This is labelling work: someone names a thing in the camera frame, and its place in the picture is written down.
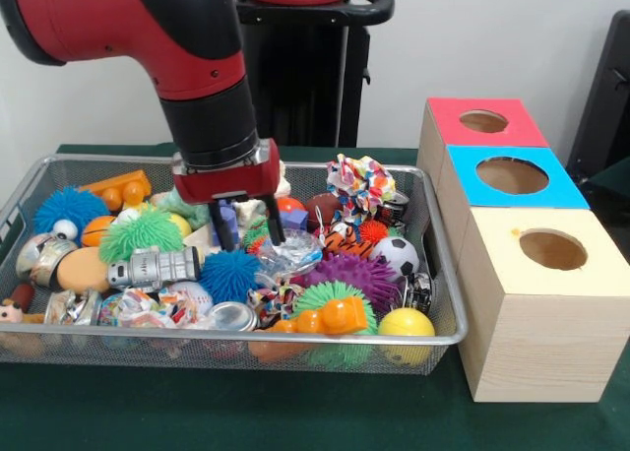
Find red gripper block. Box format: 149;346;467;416
171;138;285;252

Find clear plastic bottle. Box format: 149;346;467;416
254;226;325;279

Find green spiky ball with eyes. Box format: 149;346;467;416
97;209;184;264

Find clear mesh bin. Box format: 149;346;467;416
0;154;469;377

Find wooden box with three holes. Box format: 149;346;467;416
415;96;630;404

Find blue spiky ball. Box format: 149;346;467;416
199;248;263;304

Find silver toy robot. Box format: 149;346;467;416
106;246;203;292

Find colourful patterned cloth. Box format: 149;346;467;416
324;154;398;224

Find purple spiky ball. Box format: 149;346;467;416
294;251;401;314

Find orange toy block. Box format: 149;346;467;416
255;295;369;337

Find small soccer ball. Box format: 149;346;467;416
368;236;420;281

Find small basketball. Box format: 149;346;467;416
81;216;118;248

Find yellow ball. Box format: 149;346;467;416
377;307;437;367

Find dark green tablecloth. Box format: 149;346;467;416
0;143;630;451
588;156;630;214

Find black flat panel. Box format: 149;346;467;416
565;10;630;179

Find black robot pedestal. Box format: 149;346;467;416
230;0;396;150

